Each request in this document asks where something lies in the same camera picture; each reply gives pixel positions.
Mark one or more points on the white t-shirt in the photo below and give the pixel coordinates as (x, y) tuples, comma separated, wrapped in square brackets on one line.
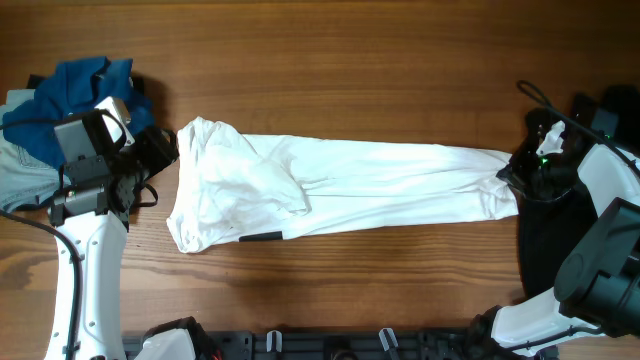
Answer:
[(236, 187)]

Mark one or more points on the black garment right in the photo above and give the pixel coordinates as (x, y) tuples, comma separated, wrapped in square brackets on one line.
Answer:
[(549, 231)]

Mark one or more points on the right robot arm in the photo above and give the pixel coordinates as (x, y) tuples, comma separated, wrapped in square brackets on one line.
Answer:
[(596, 289)]

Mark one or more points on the light blue jeans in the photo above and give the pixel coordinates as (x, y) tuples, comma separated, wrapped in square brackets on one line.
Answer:
[(26, 182)]

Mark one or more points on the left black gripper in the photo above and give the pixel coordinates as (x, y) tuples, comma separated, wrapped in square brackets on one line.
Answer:
[(156, 142)]

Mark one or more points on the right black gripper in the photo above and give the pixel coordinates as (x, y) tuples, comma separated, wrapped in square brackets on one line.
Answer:
[(519, 174)]

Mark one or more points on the blue polo shirt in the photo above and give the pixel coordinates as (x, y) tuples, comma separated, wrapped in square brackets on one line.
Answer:
[(75, 87)]

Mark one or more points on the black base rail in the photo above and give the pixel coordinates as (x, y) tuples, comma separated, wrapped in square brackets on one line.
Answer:
[(430, 344)]

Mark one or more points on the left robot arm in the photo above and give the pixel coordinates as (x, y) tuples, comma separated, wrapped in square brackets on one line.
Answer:
[(90, 217)]

